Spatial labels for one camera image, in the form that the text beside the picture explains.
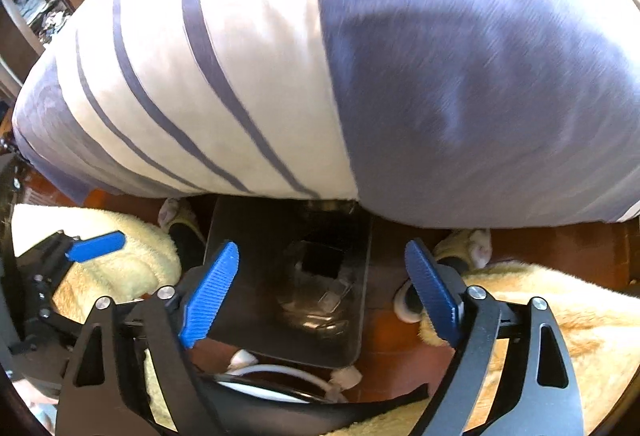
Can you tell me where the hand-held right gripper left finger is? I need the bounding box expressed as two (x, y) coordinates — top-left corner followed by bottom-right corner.
(54, 241), (240, 436)

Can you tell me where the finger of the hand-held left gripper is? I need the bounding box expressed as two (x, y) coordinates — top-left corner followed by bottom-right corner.
(17, 230), (127, 289)
(22, 309), (83, 352)

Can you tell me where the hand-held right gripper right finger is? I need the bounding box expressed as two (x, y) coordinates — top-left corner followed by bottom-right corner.
(404, 239), (585, 436)

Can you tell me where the black trash bin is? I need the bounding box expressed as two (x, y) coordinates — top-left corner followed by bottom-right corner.
(202, 195), (375, 369)

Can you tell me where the cream slipper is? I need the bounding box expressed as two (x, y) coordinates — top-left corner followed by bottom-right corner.
(432, 227), (493, 269)
(158, 197), (207, 247)

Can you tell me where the clear plastic packaging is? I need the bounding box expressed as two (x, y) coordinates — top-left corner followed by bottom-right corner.
(277, 239), (358, 332)

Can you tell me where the person's right yellow fleece leg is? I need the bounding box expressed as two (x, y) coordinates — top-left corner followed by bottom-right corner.
(350, 259), (640, 436)

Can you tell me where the white cable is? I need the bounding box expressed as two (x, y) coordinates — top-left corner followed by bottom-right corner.
(217, 348), (363, 404)

